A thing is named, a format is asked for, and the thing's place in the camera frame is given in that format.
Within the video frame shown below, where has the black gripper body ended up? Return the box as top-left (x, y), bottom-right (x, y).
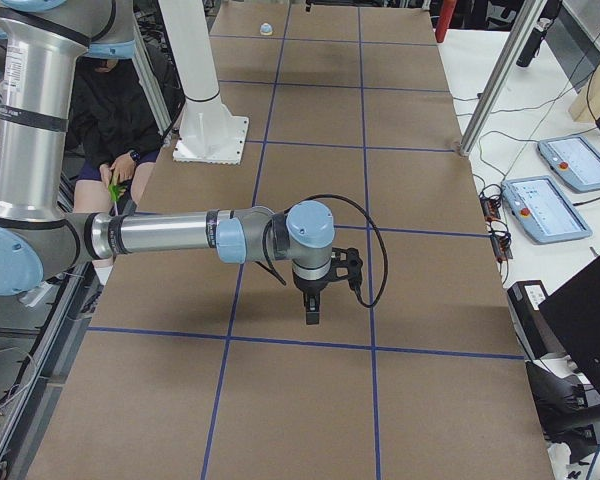
top-left (293, 273), bottom-right (329, 303)

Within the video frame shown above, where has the blue call bell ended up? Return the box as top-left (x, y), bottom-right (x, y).
top-left (259, 23), bottom-right (273, 36)

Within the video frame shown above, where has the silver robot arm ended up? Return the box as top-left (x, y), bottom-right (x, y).
top-left (0, 1), bottom-right (335, 325)

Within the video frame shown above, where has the orange circuit board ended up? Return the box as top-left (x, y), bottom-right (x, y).
top-left (479, 195), bottom-right (512, 263)

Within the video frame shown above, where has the black box with label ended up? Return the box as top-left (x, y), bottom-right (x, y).
top-left (507, 280), bottom-right (562, 359)

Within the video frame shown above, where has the near teach pendant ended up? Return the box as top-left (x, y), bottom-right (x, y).
top-left (502, 176), bottom-right (593, 244)

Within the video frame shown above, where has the teach pendant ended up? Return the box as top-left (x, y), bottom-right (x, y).
top-left (502, 176), bottom-right (593, 244)
top-left (537, 135), bottom-right (600, 193)

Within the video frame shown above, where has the seated person in black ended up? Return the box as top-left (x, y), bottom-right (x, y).
top-left (70, 57), bottom-right (162, 213)

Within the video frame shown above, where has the black laptop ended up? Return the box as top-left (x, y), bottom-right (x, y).
top-left (539, 255), bottom-right (600, 394)

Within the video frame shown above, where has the far teach pendant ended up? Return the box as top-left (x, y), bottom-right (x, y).
top-left (537, 135), bottom-right (600, 193)

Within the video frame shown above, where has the red fire extinguisher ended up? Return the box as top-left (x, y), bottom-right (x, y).
top-left (435, 0), bottom-right (457, 43)

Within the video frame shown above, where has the black handheld device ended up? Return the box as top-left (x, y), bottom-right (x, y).
top-left (516, 17), bottom-right (552, 68)

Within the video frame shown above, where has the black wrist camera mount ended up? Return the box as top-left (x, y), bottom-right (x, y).
top-left (327, 247), bottom-right (363, 294)

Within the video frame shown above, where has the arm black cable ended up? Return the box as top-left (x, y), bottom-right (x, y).
top-left (259, 193), bottom-right (389, 308)

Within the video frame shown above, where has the white camera mast with base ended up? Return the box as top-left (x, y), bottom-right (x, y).
top-left (159, 0), bottom-right (249, 164)

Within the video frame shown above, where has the green handled tool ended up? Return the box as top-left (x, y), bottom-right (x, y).
top-left (108, 175), bottom-right (127, 216)

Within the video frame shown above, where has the aluminium frame post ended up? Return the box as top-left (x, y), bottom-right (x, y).
top-left (459, 0), bottom-right (562, 157)

